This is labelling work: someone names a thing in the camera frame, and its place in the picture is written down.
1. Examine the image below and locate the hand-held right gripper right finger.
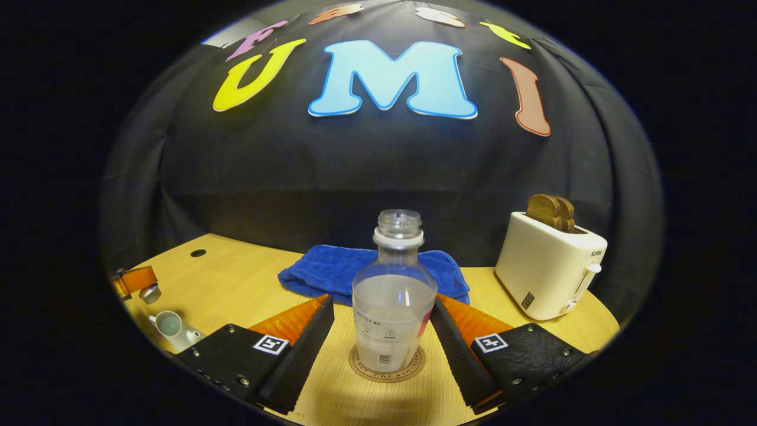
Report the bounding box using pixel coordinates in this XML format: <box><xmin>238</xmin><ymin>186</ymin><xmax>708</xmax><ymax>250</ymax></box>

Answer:
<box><xmin>430</xmin><ymin>293</ymin><xmax>598</xmax><ymax>416</ymax></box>

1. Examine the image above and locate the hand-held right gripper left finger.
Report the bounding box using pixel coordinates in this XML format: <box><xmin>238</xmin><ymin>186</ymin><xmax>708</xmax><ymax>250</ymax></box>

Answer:
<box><xmin>172</xmin><ymin>294</ymin><xmax>335</xmax><ymax>416</ymax></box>

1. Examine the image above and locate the round wooden coaster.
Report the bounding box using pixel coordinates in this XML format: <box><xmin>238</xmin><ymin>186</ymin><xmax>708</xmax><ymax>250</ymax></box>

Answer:
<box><xmin>348</xmin><ymin>345</ymin><xmax>427</xmax><ymax>383</ymax></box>

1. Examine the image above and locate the white teacup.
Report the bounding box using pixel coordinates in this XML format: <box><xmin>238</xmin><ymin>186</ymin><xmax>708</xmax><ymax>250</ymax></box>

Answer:
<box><xmin>148</xmin><ymin>311</ymin><xmax>206</xmax><ymax>353</ymax></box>

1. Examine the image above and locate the clear plastic water bottle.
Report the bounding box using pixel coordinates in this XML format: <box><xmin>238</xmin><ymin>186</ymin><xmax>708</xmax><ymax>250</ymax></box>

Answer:
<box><xmin>352</xmin><ymin>209</ymin><xmax>438</xmax><ymax>373</ymax></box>

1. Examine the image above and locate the blue towel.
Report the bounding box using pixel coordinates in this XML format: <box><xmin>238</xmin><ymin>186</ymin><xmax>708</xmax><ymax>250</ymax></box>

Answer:
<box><xmin>278</xmin><ymin>244</ymin><xmax>471</xmax><ymax>306</ymax></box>

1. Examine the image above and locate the white toaster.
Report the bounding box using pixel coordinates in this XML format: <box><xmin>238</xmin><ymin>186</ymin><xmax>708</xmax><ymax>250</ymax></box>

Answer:
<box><xmin>494</xmin><ymin>211</ymin><xmax>609</xmax><ymax>321</ymax></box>

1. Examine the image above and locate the brown toast slice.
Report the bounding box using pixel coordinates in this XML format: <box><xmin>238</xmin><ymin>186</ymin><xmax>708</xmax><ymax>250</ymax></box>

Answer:
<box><xmin>556</xmin><ymin>196</ymin><xmax>576</xmax><ymax>233</ymax></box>
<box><xmin>526</xmin><ymin>194</ymin><xmax>565</xmax><ymax>231</ymax></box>

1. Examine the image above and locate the black backdrop cloth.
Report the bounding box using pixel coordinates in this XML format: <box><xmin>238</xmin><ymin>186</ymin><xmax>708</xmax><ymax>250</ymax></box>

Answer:
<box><xmin>101</xmin><ymin>3</ymin><xmax>663</xmax><ymax>323</ymax></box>

